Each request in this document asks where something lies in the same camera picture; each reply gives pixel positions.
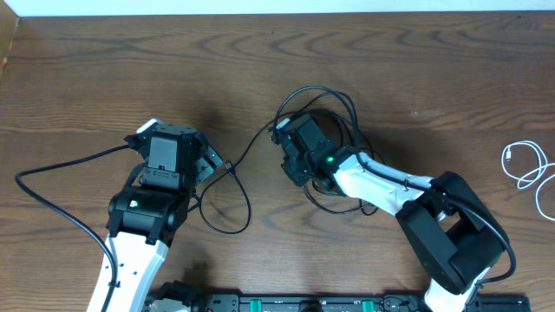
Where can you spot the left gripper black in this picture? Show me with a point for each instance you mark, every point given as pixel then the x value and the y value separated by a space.
pixel 208 159

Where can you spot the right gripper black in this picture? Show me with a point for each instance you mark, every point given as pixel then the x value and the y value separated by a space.
pixel 289 163

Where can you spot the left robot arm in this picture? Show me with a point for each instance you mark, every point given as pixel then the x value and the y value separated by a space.
pixel 144 216

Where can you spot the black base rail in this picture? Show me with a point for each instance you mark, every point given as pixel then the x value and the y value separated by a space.
pixel 179 296

